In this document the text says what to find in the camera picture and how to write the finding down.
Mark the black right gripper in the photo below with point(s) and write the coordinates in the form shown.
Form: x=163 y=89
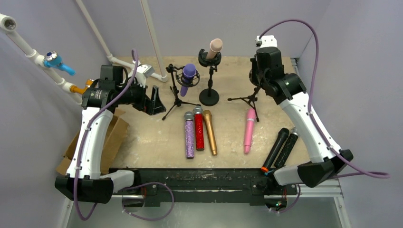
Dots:
x=254 y=79

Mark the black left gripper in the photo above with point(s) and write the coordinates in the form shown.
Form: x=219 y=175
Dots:
x=148 y=102

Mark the tripod shock mount stand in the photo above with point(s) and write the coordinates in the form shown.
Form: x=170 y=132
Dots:
x=250 y=100
x=176 y=76

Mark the purple glitter microphone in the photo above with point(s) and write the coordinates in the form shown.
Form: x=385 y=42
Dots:
x=189 y=135

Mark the red glitter microphone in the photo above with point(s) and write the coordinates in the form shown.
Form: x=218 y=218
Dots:
x=198 y=124

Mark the pink glitter microphone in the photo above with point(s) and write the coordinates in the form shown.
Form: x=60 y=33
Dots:
x=250 y=121

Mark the violet plastic microphone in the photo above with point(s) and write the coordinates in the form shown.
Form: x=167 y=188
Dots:
x=188 y=73

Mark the brown cardboard box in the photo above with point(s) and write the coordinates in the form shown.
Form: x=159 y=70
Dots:
x=115 y=135

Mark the cream peach plastic microphone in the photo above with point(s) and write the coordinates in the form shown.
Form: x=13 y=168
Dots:
x=215 y=47

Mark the gold metallic microphone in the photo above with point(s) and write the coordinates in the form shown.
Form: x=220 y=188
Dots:
x=207 y=116

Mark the round base shock mount stand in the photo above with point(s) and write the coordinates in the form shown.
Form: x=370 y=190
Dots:
x=209 y=96

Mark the plain black microphone orange end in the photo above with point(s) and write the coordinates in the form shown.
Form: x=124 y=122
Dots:
x=277 y=145

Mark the black glitter microphone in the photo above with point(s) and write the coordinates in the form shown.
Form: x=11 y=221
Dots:
x=287 y=148

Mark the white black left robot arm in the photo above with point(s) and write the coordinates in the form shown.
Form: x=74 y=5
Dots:
x=83 y=180

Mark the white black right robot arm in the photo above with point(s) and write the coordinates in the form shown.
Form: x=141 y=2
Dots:
x=327 y=158

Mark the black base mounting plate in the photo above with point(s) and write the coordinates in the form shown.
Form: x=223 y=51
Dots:
x=245 y=185

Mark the blue water tap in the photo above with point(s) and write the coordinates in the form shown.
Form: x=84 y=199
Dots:
x=54 y=60

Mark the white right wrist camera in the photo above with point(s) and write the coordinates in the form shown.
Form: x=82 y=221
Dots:
x=266 y=41

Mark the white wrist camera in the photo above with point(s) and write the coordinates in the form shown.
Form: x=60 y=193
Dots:
x=141 y=74
x=266 y=41

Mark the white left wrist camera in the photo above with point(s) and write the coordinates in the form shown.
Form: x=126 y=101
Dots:
x=141 y=74

